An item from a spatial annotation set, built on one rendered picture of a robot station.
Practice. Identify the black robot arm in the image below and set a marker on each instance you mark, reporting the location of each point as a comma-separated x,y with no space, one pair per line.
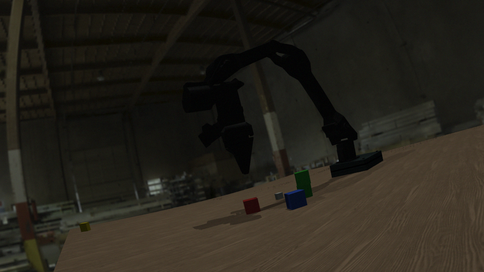
200,96

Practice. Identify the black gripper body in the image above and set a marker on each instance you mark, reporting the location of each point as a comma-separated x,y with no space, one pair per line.
236,126

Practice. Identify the red block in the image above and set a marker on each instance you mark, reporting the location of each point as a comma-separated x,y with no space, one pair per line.
251,205

